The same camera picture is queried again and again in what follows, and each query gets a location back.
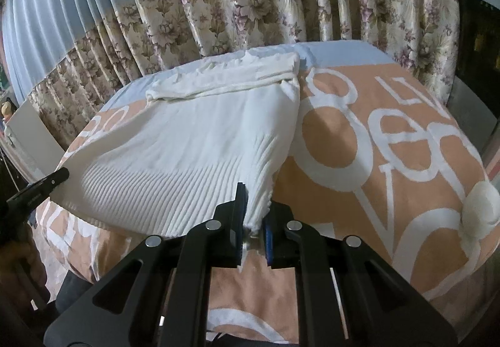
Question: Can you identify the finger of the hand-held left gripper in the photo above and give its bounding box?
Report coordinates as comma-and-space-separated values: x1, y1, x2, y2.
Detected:
7, 167, 70, 216

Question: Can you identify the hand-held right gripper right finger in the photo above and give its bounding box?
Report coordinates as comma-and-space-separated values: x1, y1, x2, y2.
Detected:
262, 202, 458, 347

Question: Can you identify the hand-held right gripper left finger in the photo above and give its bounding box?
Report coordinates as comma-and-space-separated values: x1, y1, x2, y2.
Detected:
43, 182, 249, 347

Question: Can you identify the white knit sweater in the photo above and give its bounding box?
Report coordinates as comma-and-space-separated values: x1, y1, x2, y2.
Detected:
51, 50, 302, 239

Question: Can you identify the white board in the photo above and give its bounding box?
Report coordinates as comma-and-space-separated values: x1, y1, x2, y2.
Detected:
7, 100, 64, 161

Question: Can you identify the yellow doll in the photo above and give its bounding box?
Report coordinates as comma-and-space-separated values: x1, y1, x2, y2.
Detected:
0, 101, 17, 146

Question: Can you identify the orange white printed blanket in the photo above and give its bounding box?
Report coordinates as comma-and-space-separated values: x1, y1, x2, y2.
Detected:
30, 40, 493, 347

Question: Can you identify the blue floral curtain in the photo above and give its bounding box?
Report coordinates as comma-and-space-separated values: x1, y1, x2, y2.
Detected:
0, 0, 462, 145

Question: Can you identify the white round cushion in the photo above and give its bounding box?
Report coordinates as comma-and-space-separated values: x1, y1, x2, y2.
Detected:
460, 179, 500, 251

